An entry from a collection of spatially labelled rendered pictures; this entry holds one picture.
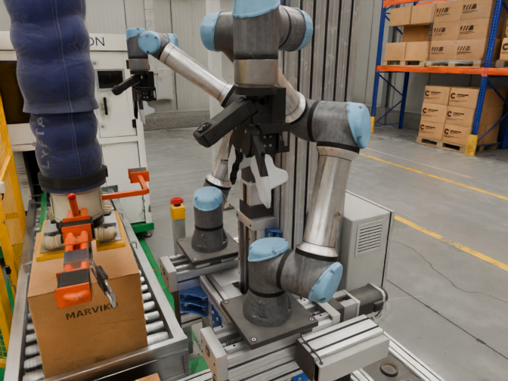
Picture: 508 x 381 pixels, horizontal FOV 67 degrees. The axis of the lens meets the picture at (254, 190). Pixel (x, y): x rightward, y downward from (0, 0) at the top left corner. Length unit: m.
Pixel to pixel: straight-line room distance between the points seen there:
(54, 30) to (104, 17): 8.91
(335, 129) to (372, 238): 0.58
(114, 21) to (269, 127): 9.72
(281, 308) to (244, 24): 0.79
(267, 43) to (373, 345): 0.95
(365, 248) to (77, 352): 1.20
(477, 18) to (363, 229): 7.39
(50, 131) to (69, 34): 0.31
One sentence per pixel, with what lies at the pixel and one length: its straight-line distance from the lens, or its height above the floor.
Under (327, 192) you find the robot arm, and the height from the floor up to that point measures 1.44.
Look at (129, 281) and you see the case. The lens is 1.66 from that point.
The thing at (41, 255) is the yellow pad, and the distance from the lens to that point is 1.49.
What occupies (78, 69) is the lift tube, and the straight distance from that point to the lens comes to 1.41.
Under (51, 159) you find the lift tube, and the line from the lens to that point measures 1.45.
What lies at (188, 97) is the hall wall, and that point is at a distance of 10.71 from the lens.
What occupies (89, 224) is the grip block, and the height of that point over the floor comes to 1.28.
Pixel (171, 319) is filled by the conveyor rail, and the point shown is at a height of 0.59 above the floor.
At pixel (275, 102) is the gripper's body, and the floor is 1.69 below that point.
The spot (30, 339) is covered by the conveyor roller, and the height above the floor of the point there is 0.54.
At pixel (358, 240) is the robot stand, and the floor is 1.15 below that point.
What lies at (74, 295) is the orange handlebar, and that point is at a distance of 0.99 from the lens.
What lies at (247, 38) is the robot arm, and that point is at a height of 1.79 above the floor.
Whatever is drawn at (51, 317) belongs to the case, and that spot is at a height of 0.84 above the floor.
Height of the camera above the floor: 1.77
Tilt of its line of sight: 19 degrees down
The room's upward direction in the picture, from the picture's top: straight up
